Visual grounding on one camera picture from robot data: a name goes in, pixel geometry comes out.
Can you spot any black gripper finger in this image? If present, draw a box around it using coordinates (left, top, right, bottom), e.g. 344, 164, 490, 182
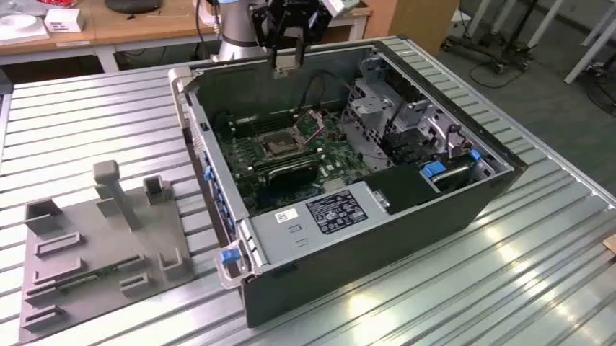
294, 25, 312, 70
268, 14, 290, 70

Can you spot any metal socket cover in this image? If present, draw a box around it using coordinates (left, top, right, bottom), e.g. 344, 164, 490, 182
293, 110, 329, 137

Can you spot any metal locking lever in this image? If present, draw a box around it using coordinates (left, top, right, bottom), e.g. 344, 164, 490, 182
310, 115, 328, 141

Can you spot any CPU socket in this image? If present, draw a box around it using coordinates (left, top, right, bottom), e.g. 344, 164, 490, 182
258, 128, 310, 162

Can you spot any silver drive cage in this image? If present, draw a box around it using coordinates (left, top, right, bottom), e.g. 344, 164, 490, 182
344, 56, 435, 159

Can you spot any green motherboard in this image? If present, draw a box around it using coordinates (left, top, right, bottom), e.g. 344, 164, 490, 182
214, 107, 387, 213

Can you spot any wooden cabinet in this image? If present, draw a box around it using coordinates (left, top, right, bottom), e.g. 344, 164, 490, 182
365, 0, 459, 57

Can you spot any wooden desk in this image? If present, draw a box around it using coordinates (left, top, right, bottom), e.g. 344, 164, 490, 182
0, 0, 98, 68
89, 0, 375, 73

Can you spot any black expansion card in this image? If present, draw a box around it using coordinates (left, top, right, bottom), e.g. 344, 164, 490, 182
260, 160, 323, 194

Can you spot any black round base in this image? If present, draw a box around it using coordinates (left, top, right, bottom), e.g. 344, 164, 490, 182
105, 0, 163, 13

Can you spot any black wheeled stand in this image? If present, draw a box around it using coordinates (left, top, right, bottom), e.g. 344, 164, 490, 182
443, 0, 536, 75

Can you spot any blue disk carrier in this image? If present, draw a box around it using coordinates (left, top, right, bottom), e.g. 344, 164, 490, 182
417, 160, 476, 192

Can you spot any black plastic shroud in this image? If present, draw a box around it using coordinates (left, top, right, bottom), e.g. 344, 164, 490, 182
364, 165, 443, 216

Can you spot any white cardboard box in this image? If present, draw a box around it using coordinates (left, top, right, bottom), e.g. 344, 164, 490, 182
43, 7, 87, 34

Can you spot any grey power supply unit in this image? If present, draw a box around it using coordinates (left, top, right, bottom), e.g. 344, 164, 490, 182
248, 179, 392, 267

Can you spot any white flat box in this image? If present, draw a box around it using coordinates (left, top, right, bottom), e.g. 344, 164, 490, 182
0, 21, 50, 45

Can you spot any white round dish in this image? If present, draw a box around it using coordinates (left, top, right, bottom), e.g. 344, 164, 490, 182
0, 12, 39, 30

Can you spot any black PC case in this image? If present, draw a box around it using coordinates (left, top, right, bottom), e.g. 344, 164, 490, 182
168, 35, 530, 329

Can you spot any grey parts rack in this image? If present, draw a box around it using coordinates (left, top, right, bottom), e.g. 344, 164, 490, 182
18, 160, 197, 343

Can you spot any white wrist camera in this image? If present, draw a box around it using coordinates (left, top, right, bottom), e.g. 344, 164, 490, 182
321, 0, 349, 17

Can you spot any black hanging cable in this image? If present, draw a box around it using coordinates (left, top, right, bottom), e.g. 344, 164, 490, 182
194, 0, 224, 64

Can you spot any white table frame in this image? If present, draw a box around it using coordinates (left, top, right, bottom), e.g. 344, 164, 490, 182
563, 21, 616, 84

